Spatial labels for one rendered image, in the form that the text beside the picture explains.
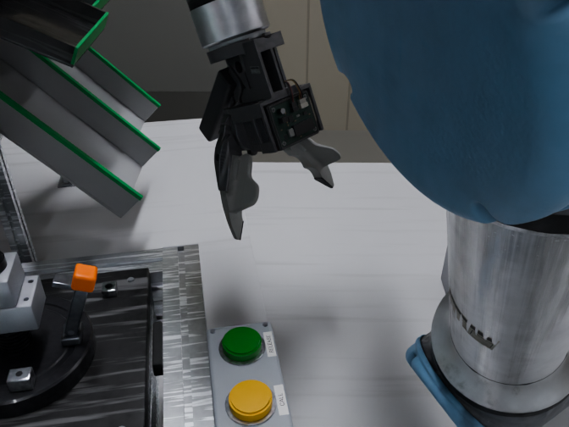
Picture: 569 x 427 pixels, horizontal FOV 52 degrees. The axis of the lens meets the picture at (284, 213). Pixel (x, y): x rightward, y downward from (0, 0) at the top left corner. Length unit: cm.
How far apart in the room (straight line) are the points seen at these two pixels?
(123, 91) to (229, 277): 35
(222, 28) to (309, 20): 235
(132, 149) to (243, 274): 24
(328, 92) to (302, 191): 207
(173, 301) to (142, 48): 242
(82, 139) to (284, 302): 35
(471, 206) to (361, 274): 68
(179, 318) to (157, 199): 41
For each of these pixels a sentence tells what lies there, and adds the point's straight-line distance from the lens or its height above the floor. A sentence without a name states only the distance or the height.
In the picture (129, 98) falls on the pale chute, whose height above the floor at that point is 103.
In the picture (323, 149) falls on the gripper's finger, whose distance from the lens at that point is 67.
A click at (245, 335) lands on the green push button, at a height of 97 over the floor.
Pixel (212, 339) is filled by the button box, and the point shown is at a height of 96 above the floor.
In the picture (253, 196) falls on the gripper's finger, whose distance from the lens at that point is 60.
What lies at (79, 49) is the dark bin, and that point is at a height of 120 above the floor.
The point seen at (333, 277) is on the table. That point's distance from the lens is 85.
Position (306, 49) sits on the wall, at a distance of 299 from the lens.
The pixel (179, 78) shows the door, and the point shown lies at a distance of 304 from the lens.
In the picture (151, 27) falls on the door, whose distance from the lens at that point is 298.
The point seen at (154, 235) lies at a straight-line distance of 94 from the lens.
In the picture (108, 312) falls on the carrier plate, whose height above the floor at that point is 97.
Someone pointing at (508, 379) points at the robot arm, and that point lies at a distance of 45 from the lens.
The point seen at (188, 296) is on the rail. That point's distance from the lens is 67.
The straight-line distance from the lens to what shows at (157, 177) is 109.
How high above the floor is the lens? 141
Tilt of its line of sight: 35 degrees down
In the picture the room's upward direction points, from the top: straight up
